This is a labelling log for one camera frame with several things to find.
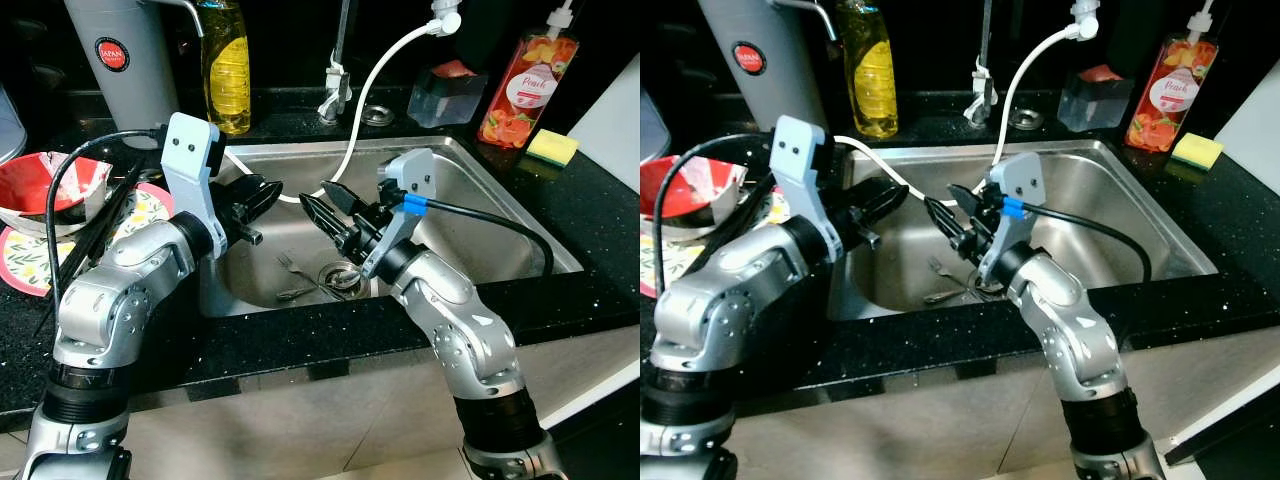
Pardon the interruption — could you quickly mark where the beige cabinet front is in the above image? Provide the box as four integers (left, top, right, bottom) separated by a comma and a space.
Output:
740, 330, 1280, 480
120, 330, 641, 480

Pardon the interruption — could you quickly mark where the white flexible hose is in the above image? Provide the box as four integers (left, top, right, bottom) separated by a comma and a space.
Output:
833, 0, 1101, 206
220, 0, 463, 206

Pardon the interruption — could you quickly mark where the clear plastic sponge box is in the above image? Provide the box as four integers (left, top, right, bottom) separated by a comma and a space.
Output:
407, 60, 489, 129
1057, 64, 1136, 133

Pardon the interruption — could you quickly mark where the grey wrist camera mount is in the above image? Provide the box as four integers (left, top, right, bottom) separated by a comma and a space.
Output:
978, 152, 1046, 286
772, 114, 846, 266
360, 148, 438, 281
160, 112, 229, 259

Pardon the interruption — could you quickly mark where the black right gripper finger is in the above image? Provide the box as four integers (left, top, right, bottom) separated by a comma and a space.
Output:
298, 195, 351, 246
320, 180, 366, 216
925, 198, 969, 251
945, 183, 986, 216

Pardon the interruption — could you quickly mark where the grey container with spout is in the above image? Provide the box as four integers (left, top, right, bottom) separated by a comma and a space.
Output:
697, 0, 836, 136
63, 0, 206, 151

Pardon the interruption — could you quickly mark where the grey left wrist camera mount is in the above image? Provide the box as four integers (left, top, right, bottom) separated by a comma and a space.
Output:
160, 112, 229, 259
772, 114, 846, 266

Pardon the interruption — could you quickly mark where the metal fork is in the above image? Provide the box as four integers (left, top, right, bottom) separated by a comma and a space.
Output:
925, 255, 986, 301
275, 250, 336, 299

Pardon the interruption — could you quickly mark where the black cable with blue tape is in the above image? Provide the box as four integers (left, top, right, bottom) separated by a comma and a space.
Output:
998, 195, 1154, 286
398, 192, 556, 281

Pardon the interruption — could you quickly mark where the red peach soap bottle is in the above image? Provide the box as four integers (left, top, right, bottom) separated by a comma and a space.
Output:
1123, 0, 1223, 154
477, 0, 581, 151

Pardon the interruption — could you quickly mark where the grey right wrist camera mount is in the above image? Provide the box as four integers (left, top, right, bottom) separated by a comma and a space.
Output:
360, 148, 438, 281
978, 152, 1046, 286

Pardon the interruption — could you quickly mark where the red rimmed floral plate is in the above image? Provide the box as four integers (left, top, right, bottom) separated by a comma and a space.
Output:
640, 185, 791, 299
0, 183, 176, 299

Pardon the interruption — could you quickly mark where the yellow dish soap bottle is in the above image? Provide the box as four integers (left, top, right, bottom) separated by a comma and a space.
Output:
835, 0, 899, 141
198, 0, 253, 137

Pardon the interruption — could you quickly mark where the silver metal pot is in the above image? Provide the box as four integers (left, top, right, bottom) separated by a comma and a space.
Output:
0, 85, 26, 166
640, 90, 659, 161

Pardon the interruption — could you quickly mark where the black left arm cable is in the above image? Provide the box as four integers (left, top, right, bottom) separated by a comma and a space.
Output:
650, 133, 781, 296
45, 128, 171, 301

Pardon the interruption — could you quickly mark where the black chopstick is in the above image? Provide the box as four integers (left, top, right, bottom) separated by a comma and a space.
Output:
55, 165, 146, 291
35, 180, 136, 336
688, 172, 781, 283
680, 185, 771, 296

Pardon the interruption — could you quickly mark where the stainless steel sink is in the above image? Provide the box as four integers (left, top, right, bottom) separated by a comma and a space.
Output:
830, 140, 1219, 323
198, 135, 586, 319

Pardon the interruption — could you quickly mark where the chrome faucet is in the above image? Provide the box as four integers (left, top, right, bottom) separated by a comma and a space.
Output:
318, 0, 356, 126
965, 0, 1001, 129

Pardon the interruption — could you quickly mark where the yellow green sponge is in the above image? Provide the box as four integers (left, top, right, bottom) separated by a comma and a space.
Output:
525, 128, 581, 169
1170, 132, 1226, 173

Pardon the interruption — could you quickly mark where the red bowl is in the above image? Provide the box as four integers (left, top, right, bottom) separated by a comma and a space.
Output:
0, 150, 116, 239
640, 155, 751, 241

